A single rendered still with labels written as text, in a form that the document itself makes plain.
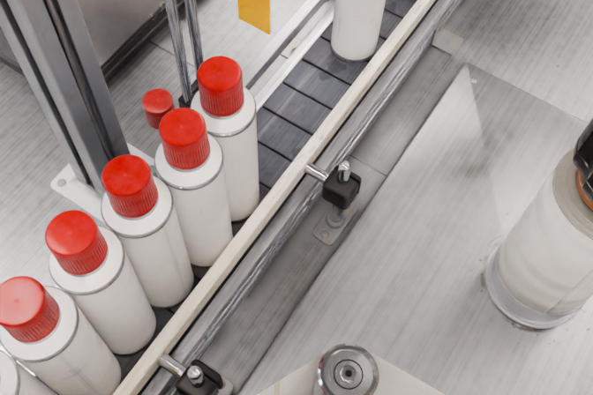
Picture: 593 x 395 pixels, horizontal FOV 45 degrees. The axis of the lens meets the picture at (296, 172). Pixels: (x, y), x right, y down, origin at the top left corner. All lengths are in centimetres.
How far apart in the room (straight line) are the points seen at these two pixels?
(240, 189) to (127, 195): 17
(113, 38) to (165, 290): 35
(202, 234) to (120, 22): 35
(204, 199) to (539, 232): 25
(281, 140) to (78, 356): 32
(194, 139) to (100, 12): 41
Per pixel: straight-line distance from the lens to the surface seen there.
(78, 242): 47
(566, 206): 53
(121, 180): 49
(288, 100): 76
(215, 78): 52
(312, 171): 68
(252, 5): 56
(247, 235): 65
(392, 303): 67
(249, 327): 70
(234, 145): 57
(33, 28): 55
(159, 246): 54
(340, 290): 67
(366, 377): 45
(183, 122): 50
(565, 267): 58
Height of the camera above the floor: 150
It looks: 61 degrees down
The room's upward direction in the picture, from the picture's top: 3 degrees clockwise
